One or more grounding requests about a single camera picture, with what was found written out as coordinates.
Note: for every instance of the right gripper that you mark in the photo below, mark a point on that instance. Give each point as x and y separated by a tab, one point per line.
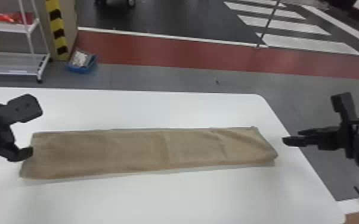
347	137

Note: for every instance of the white shelf trolley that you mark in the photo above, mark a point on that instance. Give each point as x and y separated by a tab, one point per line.
13	62

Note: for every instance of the blue basket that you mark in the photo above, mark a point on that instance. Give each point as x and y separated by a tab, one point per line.
81	62

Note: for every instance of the beige towel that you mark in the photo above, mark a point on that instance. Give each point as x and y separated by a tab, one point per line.
148	151

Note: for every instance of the red snack packet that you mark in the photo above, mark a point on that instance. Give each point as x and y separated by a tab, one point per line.
2	17

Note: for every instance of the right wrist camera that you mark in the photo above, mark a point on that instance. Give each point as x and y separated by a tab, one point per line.
343	104

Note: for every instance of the yellow black striped post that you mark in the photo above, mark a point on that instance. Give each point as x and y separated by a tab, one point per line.
56	28

